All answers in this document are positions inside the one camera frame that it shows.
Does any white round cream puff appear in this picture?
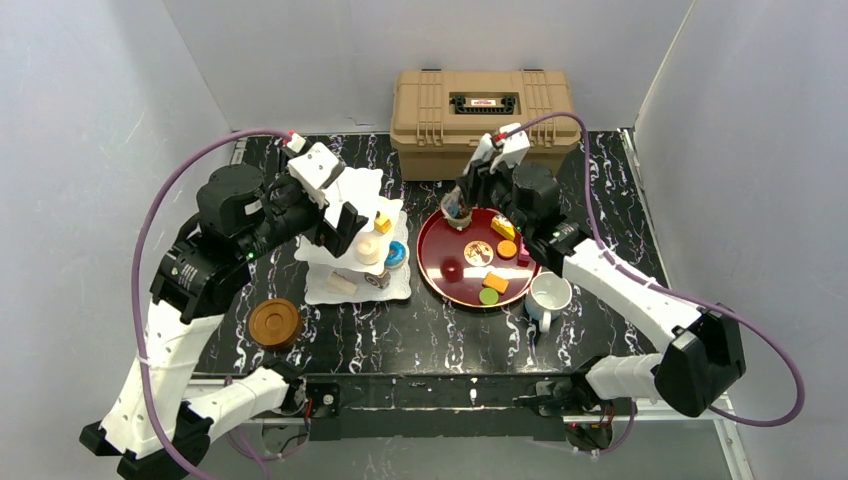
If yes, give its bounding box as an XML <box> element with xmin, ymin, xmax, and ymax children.
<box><xmin>355</xmin><ymin>237</ymin><xmax>381</xmax><ymax>265</ymax></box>

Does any white three-tier dessert stand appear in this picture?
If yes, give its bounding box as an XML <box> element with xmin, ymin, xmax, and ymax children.
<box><xmin>294</xmin><ymin>167</ymin><xmax>411</xmax><ymax>305</ymax></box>

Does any chocolate glazed donut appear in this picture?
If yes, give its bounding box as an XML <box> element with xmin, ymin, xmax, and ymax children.
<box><xmin>441</xmin><ymin>197</ymin><xmax>472</xmax><ymax>231</ymax></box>

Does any blue sprinkled donut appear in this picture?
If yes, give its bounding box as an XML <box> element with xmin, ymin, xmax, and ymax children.
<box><xmin>384</xmin><ymin>240</ymin><xmax>408</xmax><ymax>270</ymax></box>

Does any red round tray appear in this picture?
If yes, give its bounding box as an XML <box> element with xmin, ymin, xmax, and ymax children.
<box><xmin>416</xmin><ymin>208</ymin><xmax>541</xmax><ymax>309</ymax></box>

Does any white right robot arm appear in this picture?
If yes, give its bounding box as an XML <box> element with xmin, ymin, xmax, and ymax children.
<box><xmin>457</xmin><ymin>158</ymin><xmax>746</xmax><ymax>417</ymax></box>

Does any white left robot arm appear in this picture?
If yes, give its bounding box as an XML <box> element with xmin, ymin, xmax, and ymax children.
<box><xmin>80</xmin><ymin>140</ymin><xmax>367</xmax><ymax>479</ymax></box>

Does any yellow cake slice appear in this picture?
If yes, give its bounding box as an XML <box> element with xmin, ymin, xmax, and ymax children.
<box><xmin>490</xmin><ymin>215</ymin><xmax>516</xmax><ymax>241</ymax></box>

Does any orange round cookie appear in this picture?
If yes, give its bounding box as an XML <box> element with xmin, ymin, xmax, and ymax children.
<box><xmin>496</xmin><ymin>239</ymin><xmax>518</xmax><ymax>260</ymax></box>

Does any pink cake with cherry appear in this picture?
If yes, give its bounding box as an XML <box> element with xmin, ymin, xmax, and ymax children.
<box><xmin>517</xmin><ymin>244</ymin><xmax>532</xmax><ymax>266</ymax></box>

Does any tan plastic toolbox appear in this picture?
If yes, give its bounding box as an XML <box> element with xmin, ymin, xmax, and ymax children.
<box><xmin>390</xmin><ymin>69</ymin><xmax>581</xmax><ymax>181</ymax></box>

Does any orange square cake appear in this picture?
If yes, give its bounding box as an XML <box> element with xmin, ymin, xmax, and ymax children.
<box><xmin>482</xmin><ymin>271</ymin><xmax>510</xmax><ymax>295</ymax></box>

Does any green round macaron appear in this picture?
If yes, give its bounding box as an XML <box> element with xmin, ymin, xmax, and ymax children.
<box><xmin>478</xmin><ymin>287</ymin><xmax>500</xmax><ymax>306</ymax></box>

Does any brown wooden coaster stack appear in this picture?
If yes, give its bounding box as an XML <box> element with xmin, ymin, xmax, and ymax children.
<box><xmin>247</xmin><ymin>298</ymin><xmax>304</xmax><ymax>351</ymax></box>

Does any white mug blue base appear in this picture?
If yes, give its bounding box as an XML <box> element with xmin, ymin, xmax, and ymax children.
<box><xmin>524</xmin><ymin>272</ymin><xmax>573</xmax><ymax>334</ymax></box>

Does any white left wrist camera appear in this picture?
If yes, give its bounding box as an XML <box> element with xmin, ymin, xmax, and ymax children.
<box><xmin>283</xmin><ymin>131</ymin><xmax>346</xmax><ymax>209</ymax></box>

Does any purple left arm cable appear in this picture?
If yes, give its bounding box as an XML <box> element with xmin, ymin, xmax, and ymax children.
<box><xmin>130</xmin><ymin>129</ymin><xmax>296</xmax><ymax>480</ymax></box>

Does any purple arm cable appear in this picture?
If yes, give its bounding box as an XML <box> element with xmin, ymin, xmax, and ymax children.
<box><xmin>493</xmin><ymin>112</ymin><xmax>806</xmax><ymax>429</ymax></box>
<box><xmin>130</xmin><ymin>129</ymin><xmax>296</xmax><ymax>480</ymax></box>

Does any black base frame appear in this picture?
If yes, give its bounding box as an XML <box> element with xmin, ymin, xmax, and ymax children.
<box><xmin>198</xmin><ymin>370</ymin><xmax>664</xmax><ymax>444</ymax></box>

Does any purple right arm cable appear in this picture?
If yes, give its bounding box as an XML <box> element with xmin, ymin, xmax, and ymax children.
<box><xmin>493</xmin><ymin>112</ymin><xmax>806</xmax><ymax>429</ymax></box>

